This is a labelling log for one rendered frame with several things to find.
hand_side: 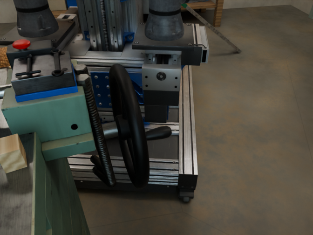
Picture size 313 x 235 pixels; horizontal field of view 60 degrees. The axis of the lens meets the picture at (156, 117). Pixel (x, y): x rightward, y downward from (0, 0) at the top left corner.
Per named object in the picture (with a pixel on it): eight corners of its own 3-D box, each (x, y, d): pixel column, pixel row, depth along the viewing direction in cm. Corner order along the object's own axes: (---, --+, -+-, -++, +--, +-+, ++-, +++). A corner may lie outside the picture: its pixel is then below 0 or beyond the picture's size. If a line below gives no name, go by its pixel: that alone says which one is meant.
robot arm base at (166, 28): (146, 25, 110) (146, -1, 104) (183, 26, 110) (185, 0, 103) (142, 40, 99) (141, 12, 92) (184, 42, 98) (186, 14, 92)
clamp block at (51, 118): (92, 134, 52) (85, 95, 47) (17, 149, 49) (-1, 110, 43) (84, 93, 63) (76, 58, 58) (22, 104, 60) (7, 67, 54)
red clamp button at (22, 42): (30, 49, 48) (29, 43, 48) (12, 51, 48) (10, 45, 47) (31, 42, 50) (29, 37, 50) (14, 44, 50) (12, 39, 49)
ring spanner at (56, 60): (64, 76, 44) (64, 73, 43) (51, 78, 43) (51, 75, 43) (61, 50, 51) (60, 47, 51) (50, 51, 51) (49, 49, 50)
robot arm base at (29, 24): (28, 22, 113) (21, -3, 107) (64, 23, 112) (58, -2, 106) (10, 37, 101) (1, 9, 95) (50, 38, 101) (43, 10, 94)
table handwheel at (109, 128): (117, 63, 74) (135, 162, 81) (41, 75, 70) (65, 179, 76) (141, 59, 47) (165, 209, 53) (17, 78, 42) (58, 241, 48)
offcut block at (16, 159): (27, 167, 42) (19, 148, 40) (5, 173, 41) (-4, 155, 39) (25, 150, 45) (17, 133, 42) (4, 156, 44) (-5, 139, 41)
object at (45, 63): (78, 92, 47) (71, 63, 44) (10, 104, 45) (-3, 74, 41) (71, 59, 57) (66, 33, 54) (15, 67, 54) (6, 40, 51)
